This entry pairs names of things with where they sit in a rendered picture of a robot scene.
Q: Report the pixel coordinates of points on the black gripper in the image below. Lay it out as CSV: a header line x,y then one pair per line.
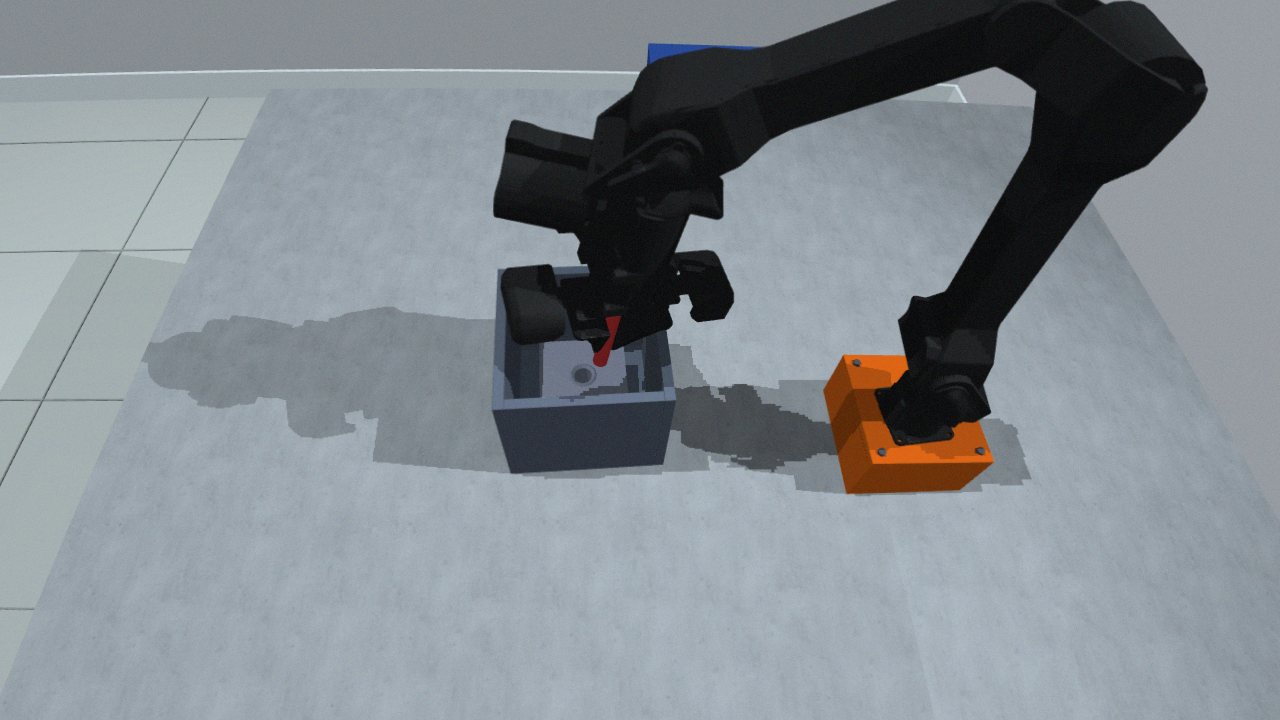
x,y
639,293

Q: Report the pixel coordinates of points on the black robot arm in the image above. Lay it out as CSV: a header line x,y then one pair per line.
x,y
1113,88

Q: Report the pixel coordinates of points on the dark red peg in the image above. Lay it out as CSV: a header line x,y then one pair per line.
x,y
600,358

